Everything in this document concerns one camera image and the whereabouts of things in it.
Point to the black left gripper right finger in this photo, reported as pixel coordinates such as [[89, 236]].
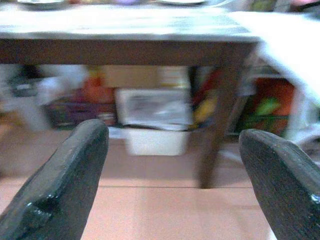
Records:
[[282, 180]]

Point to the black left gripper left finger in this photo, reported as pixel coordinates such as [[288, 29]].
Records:
[[67, 175]]

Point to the purple box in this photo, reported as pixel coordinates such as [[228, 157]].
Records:
[[80, 111]]

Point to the orange and green bag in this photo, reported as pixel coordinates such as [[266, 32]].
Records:
[[271, 107]]

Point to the white plastic storage bin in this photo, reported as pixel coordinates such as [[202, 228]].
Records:
[[155, 122]]

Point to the cardboard box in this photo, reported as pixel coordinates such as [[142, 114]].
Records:
[[130, 76]]

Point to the white tablecloth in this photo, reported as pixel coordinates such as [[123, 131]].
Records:
[[287, 37]]

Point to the brown wooden table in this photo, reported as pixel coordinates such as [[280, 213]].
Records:
[[150, 51]]

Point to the white plate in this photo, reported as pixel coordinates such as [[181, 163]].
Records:
[[40, 1], [182, 1]]

